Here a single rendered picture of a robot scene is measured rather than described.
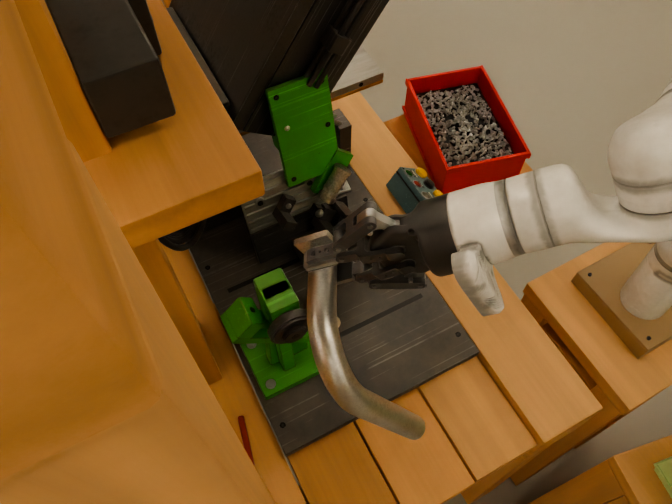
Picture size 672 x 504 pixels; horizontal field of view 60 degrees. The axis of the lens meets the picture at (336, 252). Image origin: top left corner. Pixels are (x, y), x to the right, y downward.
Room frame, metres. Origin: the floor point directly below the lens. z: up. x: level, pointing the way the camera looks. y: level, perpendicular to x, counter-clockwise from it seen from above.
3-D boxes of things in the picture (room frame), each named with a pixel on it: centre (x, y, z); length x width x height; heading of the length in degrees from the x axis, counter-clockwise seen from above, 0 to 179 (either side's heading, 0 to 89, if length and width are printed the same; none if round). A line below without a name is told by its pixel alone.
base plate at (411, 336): (0.82, 0.16, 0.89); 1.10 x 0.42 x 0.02; 28
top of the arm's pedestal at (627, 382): (0.55, -0.63, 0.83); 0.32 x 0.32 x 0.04; 28
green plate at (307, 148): (0.78, 0.07, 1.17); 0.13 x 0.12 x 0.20; 28
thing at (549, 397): (0.95, -0.09, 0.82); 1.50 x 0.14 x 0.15; 28
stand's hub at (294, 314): (0.38, 0.07, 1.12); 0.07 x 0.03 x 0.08; 118
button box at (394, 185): (0.79, -0.19, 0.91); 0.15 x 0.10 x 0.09; 28
